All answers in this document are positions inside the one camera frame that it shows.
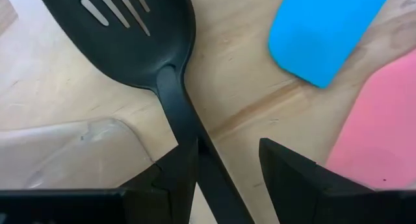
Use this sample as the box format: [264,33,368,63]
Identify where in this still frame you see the blue silicone spatula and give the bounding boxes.
[268,0,394,89]

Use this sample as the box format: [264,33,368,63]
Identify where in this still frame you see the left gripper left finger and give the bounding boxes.
[0,138,200,224]

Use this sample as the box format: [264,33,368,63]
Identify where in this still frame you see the black slotted spoon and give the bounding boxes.
[35,0,256,224]

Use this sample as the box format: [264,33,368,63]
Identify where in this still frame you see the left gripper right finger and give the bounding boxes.
[259,138,416,224]

